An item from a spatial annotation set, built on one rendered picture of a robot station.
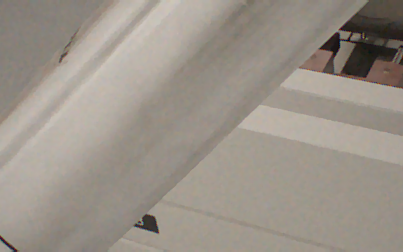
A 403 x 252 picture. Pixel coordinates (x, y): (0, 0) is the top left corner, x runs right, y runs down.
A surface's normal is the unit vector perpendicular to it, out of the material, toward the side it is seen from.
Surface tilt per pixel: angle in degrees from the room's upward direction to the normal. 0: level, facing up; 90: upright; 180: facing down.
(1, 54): 0
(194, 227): 90
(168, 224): 90
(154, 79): 61
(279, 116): 0
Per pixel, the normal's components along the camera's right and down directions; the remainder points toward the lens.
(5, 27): -0.14, -0.72
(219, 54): 0.03, 0.46
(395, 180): -0.44, 0.66
